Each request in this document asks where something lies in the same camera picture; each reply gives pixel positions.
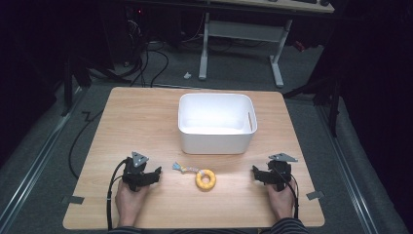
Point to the red object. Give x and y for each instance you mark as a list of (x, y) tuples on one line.
[(299, 46)]

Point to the black stand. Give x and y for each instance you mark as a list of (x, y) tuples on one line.
[(69, 84), (331, 100)]

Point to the person's right hand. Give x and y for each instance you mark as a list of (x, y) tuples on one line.
[(282, 203)]

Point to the white plastic bin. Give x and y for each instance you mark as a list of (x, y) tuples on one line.
[(216, 130)]

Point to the grey tape piece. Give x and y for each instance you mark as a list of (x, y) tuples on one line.
[(75, 199), (315, 195)]

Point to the person's left hand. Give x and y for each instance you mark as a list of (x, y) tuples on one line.
[(128, 204)]

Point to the white-legged wooden desk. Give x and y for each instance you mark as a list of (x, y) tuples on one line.
[(246, 31)]

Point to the white scrap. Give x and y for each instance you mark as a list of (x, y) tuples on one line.
[(187, 75)]

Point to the metal floor rail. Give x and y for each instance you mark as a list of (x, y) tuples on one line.
[(35, 162), (347, 175)]

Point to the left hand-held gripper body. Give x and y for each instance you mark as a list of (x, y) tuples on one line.
[(136, 177)]

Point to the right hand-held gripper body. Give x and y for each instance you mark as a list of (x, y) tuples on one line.
[(279, 174)]

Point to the dark computer tower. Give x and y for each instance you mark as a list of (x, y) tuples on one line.
[(134, 29)]

